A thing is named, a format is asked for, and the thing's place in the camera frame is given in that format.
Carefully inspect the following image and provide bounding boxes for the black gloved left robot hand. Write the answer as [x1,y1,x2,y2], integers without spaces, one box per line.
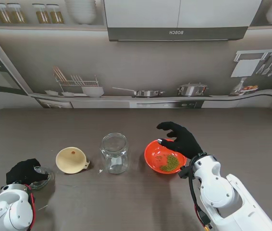
[5,158,49,185]

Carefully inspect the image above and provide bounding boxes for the green mung beans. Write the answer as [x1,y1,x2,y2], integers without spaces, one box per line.
[155,154,181,173]

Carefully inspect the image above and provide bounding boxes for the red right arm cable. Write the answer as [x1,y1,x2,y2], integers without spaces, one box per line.
[195,204,212,231]

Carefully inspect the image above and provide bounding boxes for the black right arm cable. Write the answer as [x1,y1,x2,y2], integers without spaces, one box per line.
[188,156,211,229]

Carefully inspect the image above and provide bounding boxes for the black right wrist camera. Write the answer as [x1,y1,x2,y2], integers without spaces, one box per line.
[178,166,194,180]

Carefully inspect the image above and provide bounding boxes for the clear glass jar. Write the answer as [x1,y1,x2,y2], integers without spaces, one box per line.
[99,132,129,175]

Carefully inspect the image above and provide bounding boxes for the red left arm cable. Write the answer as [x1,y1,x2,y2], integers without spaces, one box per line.
[26,186,36,228]

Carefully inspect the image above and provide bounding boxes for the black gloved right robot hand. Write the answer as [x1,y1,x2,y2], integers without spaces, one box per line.
[156,121,203,160]

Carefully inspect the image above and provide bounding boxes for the printed kitchen backdrop banner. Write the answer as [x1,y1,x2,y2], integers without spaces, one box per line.
[0,0,272,126]

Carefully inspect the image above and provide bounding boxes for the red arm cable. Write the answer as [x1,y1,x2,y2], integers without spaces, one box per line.
[26,186,36,228]
[195,204,212,231]

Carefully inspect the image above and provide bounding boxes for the clear glass jar lid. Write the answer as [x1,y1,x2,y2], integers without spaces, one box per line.
[29,165,55,191]

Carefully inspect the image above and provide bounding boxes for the orange plastic bowl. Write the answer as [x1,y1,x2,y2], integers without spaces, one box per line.
[144,140,188,174]

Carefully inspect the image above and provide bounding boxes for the cream plastic funnel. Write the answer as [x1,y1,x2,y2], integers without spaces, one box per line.
[55,146,90,175]

